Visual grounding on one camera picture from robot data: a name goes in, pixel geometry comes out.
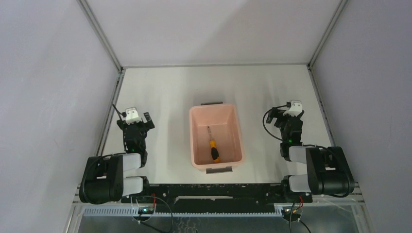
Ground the controller board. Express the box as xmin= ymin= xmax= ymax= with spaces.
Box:
xmin=282 ymin=208 xmax=302 ymax=216
xmin=138 ymin=207 xmax=154 ymax=215

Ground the right controller board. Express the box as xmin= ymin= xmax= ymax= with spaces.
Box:
xmin=282 ymin=208 xmax=302 ymax=216

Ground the grey slotted cable duct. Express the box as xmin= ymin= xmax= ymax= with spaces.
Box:
xmin=83 ymin=206 xmax=283 ymax=217

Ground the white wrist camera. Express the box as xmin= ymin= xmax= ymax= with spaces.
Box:
xmin=283 ymin=100 xmax=304 ymax=117
xmin=125 ymin=107 xmax=142 ymax=125

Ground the left controller board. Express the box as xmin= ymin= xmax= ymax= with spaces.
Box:
xmin=138 ymin=207 xmax=154 ymax=215

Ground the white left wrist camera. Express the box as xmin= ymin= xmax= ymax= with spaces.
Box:
xmin=125 ymin=107 xmax=142 ymax=125

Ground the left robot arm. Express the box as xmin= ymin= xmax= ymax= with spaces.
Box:
xmin=79 ymin=112 xmax=155 ymax=204

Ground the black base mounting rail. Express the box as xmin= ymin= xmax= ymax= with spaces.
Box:
xmin=120 ymin=183 xmax=313 ymax=214

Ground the pink plastic bin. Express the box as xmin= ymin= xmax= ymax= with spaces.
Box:
xmin=189 ymin=102 xmax=245 ymax=174

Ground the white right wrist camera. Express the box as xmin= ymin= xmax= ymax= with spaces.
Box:
xmin=283 ymin=100 xmax=304 ymax=117

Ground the yellow black screwdriver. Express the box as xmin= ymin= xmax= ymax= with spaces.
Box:
xmin=207 ymin=126 xmax=220 ymax=163

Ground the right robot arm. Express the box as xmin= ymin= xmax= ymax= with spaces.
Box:
xmin=262 ymin=106 xmax=355 ymax=202

